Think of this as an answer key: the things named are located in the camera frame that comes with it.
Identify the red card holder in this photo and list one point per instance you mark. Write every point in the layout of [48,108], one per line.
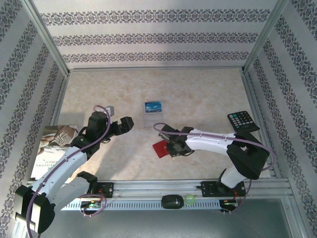
[159,148]

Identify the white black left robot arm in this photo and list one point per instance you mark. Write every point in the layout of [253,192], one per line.
[57,178]

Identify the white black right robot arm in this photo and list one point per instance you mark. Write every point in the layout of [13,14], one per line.
[210,145]

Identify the clear acrylic card stand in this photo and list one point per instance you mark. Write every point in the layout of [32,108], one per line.
[153,121]

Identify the blue credit card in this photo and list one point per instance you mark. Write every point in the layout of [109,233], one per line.
[153,107]

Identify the brown white book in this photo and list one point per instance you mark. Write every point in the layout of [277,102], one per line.
[54,138]

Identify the green ball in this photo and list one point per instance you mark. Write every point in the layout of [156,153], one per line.
[186,199]

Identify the black computer mouse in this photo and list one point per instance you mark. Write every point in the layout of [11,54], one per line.
[172,202]

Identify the black calculator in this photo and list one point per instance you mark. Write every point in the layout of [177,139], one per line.
[241,120]

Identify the small green circuit board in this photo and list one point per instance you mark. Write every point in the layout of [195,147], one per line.
[230,203]
[90,205]

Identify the aluminium front rail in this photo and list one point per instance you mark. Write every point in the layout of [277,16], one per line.
[153,186]

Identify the aluminium side rail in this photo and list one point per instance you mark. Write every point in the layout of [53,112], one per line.
[59,99]
[253,99]

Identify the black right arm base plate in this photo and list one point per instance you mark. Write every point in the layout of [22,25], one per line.
[210,189]

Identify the aluminium back rail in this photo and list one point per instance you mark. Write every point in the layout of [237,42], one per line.
[156,68]

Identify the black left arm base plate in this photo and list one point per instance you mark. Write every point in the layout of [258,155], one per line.
[107,189]

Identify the aluminium frame post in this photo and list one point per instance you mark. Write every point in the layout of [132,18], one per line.
[48,39]
[265,37]

